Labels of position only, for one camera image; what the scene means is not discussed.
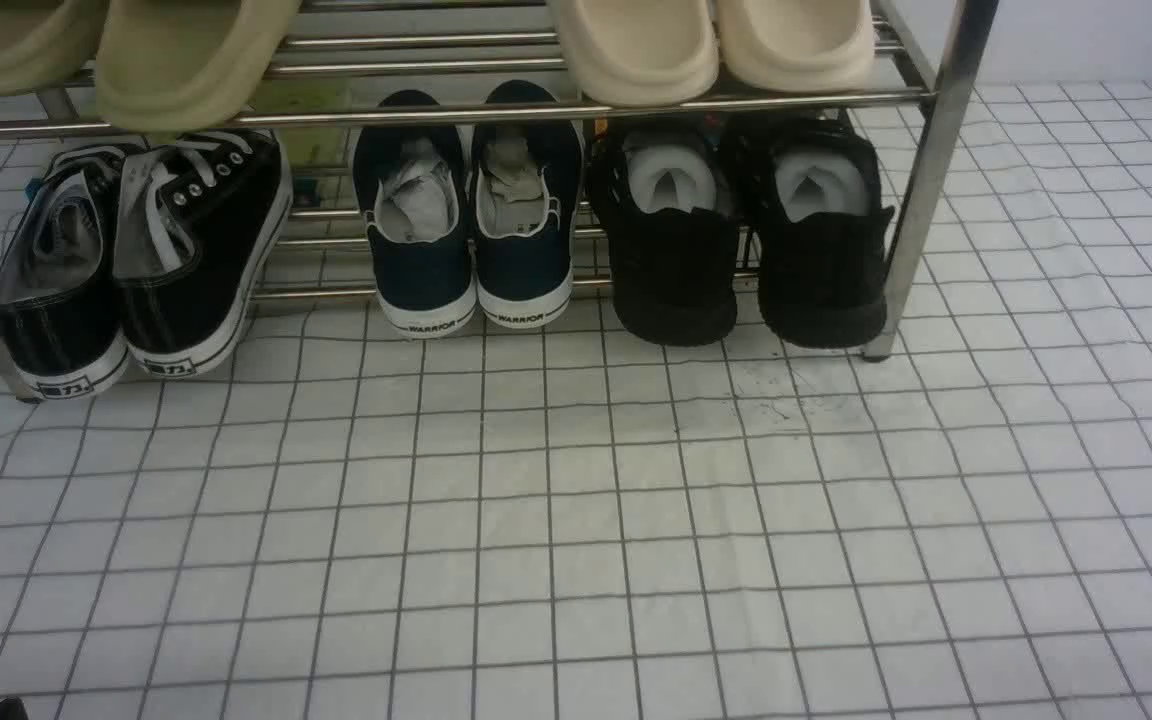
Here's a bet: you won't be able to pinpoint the black knit shoe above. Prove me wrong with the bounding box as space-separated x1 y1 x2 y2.
718 114 895 348
585 118 740 347

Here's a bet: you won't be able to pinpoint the green box behind rack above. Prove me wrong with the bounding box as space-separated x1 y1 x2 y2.
248 78 355 209

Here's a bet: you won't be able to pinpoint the silver metal shoe rack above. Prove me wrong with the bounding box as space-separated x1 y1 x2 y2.
0 0 1000 406

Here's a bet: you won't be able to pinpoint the navy Warrior sneaker right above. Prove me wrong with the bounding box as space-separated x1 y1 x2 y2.
468 119 586 331

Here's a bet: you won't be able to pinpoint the navy warrior sneaker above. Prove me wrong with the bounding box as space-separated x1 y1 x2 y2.
349 124 477 340
468 119 586 331

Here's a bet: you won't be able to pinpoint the navy Warrior sneaker left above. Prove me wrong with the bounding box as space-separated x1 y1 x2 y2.
349 124 477 340

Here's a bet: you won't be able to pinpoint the cream beige slipper left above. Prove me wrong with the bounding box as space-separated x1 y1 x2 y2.
547 1 721 108

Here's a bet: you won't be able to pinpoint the cream beige slipper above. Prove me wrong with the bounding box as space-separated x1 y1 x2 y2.
714 1 876 94
547 1 721 108

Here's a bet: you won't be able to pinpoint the cream beige slipper right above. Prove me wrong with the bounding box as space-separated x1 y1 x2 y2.
714 1 876 94

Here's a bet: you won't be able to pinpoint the black canvas sneaker white laces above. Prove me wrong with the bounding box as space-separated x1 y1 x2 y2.
111 129 293 381

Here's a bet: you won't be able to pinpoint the olive green slipper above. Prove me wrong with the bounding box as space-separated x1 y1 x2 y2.
93 1 301 132
0 1 109 97

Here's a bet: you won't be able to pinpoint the black canvas sneaker outer left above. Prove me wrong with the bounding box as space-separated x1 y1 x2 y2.
0 143 145 400

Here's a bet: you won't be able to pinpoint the olive green slipper far left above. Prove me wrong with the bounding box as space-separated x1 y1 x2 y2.
0 1 109 97

